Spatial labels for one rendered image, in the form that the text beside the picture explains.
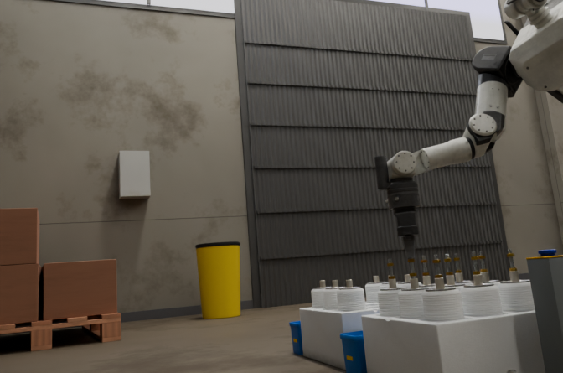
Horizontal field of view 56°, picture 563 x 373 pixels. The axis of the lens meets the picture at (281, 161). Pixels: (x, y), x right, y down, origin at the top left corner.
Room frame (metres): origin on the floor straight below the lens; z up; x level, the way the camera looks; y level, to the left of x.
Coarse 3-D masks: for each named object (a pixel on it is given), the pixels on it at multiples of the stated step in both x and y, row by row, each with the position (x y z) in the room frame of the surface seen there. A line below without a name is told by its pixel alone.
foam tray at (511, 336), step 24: (504, 312) 1.44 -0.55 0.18; (528, 312) 1.39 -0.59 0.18; (384, 336) 1.54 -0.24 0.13; (408, 336) 1.42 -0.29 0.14; (432, 336) 1.31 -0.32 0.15; (456, 336) 1.31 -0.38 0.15; (480, 336) 1.33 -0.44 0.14; (504, 336) 1.36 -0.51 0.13; (528, 336) 1.38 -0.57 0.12; (384, 360) 1.55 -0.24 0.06; (408, 360) 1.43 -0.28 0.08; (432, 360) 1.33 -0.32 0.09; (456, 360) 1.31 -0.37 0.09; (480, 360) 1.33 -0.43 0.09; (504, 360) 1.35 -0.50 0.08; (528, 360) 1.38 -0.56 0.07
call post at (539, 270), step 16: (544, 272) 1.27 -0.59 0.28; (560, 272) 1.26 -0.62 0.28; (544, 288) 1.28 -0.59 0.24; (560, 288) 1.26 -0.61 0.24; (544, 304) 1.28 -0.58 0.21; (560, 304) 1.25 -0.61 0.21; (544, 320) 1.29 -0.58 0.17; (560, 320) 1.25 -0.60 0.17; (544, 336) 1.30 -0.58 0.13; (560, 336) 1.25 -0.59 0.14; (544, 352) 1.31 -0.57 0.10; (560, 352) 1.26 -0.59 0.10; (560, 368) 1.27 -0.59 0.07
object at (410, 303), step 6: (402, 294) 1.48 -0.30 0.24; (408, 294) 1.46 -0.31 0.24; (414, 294) 1.46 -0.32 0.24; (420, 294) 1.46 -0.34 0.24; (402, 300) 1.48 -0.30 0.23; (408, 300) 1.47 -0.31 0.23; (414, 300) 1.46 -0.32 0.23; (420, 300) 1.46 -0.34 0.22; (402, 306) 1.48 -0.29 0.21; (408, 306) 1.47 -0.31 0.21; (414, 306) 1.46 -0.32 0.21; (420, 306) 1.46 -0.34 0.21; (402, 312) 1.49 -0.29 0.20; (408, 312) 1.47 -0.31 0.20; (414, 312) 1.46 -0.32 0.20; (420, 312) 1.46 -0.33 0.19; (402, 318) 1.49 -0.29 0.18; (408, 318) 1.47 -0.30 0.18; (414, 318) 1.46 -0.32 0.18; (420, 318) 1.46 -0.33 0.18
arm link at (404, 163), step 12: (384, 156) 1.49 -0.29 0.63; (396, 156) 1.44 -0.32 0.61; (408, 156) 1.44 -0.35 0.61; (384, 168) 1.48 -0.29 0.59; (396, 168) 1.44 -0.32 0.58; (408, 168) 1.44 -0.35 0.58; (384, 180) 1.48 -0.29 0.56; (396, 180) 1.48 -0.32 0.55; (408, 180) 1.47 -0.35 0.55; (396, 192) 1.47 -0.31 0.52
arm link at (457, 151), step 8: (464, 136) 1.52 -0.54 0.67; (472, 136) 1.48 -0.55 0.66; (480, 136) 1.46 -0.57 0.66; (488, 136) 1.46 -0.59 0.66; (440, 144) 1.50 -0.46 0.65; (448, 144) 1.49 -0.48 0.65; (456, 144) 1.48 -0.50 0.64; (464, 144) 1.48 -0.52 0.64; (472, 144) 1.48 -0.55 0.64; (480, 144) 1.48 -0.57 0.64; (488, 144) 1.48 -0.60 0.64; (440, 152) 1.48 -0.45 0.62; (448, 152) 1.48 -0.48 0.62; (456, 152) 1.48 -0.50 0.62; (464, 152) 1.48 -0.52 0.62; (472, 152) 1.49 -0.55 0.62; (480, 152) 1.49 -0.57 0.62; (440, 160) 1.48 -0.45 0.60; (448, 160) 1.49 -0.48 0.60; (456, 160) 1.49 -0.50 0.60; (464, 160) 1.50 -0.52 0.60
